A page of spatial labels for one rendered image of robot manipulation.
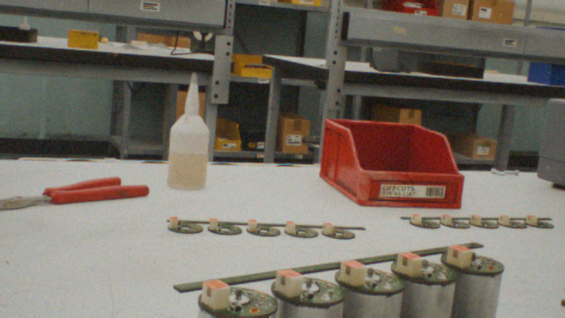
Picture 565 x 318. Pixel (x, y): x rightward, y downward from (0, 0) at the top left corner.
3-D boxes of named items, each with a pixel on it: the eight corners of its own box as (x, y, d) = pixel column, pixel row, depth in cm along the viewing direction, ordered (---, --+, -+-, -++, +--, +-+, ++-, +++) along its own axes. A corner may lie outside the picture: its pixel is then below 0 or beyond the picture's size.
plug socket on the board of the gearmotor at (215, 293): (235, 307, 23) (237, 286, 23) (212, 311, 23) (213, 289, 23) (222, 298, 24) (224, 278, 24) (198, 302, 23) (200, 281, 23)
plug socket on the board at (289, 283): (308, 294, 25) (309, 275, 25) (287, 298, 25) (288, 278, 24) (293, 287, 26) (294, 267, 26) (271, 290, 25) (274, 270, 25)
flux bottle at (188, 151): (208, 184, 69) (218, 73, 67) (200, 192, 65) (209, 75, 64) (172, 180, 69) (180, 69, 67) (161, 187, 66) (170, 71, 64)
